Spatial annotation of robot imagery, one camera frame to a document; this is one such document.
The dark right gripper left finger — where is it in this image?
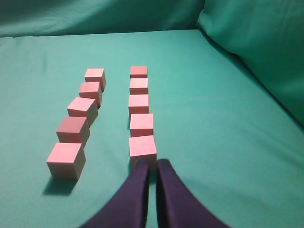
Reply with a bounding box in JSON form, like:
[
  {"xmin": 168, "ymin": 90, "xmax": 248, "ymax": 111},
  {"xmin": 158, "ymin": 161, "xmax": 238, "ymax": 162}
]
[{"xmin": 81, "ymin": 160, "xmax": 150, "ymax": 228}]

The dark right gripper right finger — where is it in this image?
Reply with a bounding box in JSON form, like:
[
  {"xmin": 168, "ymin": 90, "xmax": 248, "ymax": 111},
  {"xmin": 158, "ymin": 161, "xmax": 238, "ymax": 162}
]
[{"xmin": 157, "ymin": 159, "xmax": 228, "ymax": 228}]

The pink cube column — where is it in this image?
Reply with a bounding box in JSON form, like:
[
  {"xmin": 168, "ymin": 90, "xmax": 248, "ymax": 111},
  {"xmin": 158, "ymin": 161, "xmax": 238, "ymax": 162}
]
[
  {"xmin": 46, "ymin": 142, "xmax": 86, "ymax": 180},
  {"xmin": 129, "ymin": 135, "xmax": 157, "ymax": 171},
  {"xmin": 67, "ymin": 97, "xmax": 98, "ymax": 126},
  {"xmin": 130, "ymin": 66, "xmax": 148, "ymax": 78},
  {"xmin": 129, "ymin": 94, "xmax": 150, "ymax": 115},
  {"xmin": 56, "ymin": 116, "xmax": 90, "ymax": 147},
  {"xmin": 129, "ymin": 78, "xmax": 149, "ymax": 95},
  {"xmin": 130, "ymin": 114, "xmax": 154, "ymax": 137},
  {"xmin": 85, "ymin": 68, "xmax": 106, "ymax": 93},
  {"xmin": 79, "ymin": 82, "xmax": 102, "ymax": 108}
]

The green cloth backdrop and cover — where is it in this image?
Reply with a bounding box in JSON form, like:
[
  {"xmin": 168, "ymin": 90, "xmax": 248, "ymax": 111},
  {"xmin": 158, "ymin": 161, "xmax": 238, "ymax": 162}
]
[{"xmin": 0, "ymin": 0, "xmax": 304, "ymax": 228}]

